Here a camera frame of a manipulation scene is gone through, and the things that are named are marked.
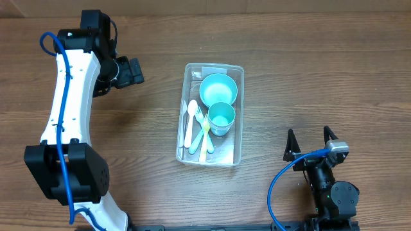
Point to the clear plastic container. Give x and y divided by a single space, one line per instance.
227 148

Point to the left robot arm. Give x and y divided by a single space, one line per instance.
64 164

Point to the blue cup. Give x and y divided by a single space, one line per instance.
219 132

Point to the green plastic fork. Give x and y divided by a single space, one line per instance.
196 142

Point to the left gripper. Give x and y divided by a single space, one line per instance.
126 76

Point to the yellow plastic fork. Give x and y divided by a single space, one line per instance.
203 151

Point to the light blue plastic fork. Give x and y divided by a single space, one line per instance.
200 118

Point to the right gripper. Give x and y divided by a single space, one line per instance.
291 149

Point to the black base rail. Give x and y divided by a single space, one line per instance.
221 227

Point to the white plastic spoon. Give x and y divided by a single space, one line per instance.
192 109

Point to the teal bowl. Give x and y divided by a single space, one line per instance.
218 88

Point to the green cup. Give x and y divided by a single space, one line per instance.
221 115

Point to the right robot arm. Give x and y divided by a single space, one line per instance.
335 201

